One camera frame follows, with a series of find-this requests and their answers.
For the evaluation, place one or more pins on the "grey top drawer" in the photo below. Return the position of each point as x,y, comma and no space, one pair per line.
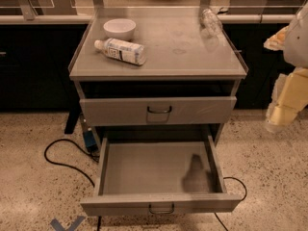
152,111

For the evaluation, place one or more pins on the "grey drawer cabinet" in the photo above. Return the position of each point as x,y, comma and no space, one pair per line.
180,60

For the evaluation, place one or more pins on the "white bowl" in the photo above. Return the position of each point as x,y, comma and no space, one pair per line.
120,28

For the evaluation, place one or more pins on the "blue power box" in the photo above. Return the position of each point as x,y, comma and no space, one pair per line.
89,140

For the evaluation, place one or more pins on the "clear plastic bottle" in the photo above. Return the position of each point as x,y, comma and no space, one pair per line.
211,22

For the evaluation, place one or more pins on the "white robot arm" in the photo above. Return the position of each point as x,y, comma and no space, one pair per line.
296,40

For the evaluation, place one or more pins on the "white labelled plastic bottle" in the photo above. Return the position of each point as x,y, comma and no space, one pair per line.
122,50

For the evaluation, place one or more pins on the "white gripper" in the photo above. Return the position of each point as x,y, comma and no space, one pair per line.
296,45

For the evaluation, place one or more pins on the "grey drawer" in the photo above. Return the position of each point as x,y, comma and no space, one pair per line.
152,111
162,177

